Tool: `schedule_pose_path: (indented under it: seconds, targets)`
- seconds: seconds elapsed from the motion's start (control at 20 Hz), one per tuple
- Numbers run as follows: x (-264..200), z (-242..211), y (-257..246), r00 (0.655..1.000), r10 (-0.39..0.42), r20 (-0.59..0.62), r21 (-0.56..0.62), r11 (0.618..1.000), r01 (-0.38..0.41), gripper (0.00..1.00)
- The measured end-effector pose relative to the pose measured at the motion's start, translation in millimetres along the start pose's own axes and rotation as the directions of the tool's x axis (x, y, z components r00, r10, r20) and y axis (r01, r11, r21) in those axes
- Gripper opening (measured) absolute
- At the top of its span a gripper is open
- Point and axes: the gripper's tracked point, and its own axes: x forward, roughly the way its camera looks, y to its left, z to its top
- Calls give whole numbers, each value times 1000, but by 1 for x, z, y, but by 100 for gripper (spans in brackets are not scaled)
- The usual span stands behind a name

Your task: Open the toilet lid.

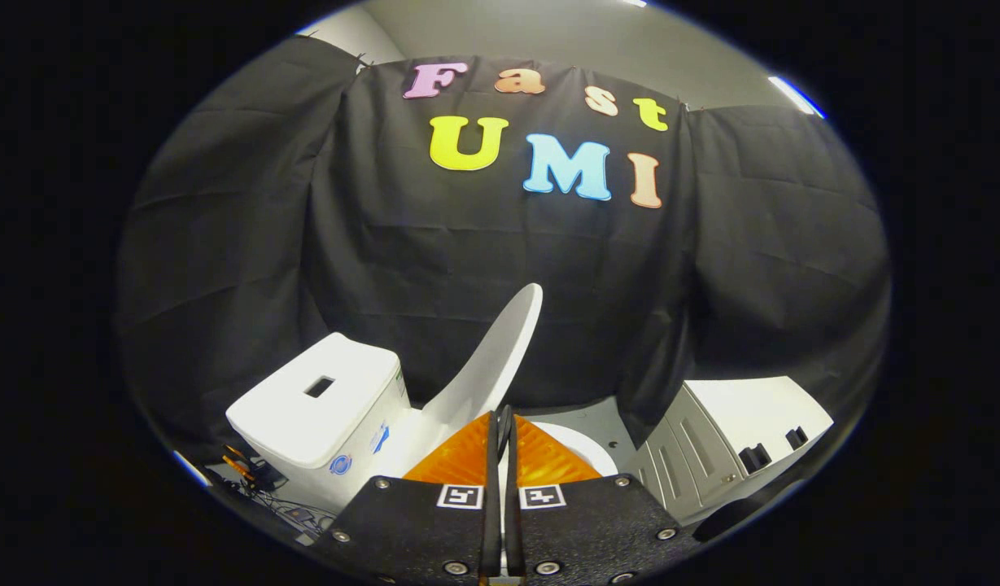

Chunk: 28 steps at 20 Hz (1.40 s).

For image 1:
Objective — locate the small ceiling light panel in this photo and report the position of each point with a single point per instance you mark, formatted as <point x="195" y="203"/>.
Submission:
<point x="795" y="96"/>

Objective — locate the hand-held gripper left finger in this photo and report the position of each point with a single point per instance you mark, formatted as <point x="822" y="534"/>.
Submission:
<point x="434" y="529"/>

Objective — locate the grey metal cabinet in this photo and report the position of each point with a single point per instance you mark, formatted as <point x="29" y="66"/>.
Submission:
<point x="711" y="431"/>

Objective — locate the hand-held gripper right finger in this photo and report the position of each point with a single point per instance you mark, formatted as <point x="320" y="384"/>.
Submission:
<point x="573" y="529"/>

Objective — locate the black backdrop cloth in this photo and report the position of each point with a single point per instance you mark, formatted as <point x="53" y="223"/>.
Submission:
<point x="467" y="268"/>

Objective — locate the small black clip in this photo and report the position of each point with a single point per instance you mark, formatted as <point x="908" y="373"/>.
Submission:
<point x="796" y="438"/>
<point x="754" y="458"/>

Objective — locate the white toilet lid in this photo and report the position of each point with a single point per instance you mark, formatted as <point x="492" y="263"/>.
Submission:
<point x="495" y="358"/>

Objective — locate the white toilet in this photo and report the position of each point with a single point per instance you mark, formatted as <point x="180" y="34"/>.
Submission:
<point x="320" y="415"/>

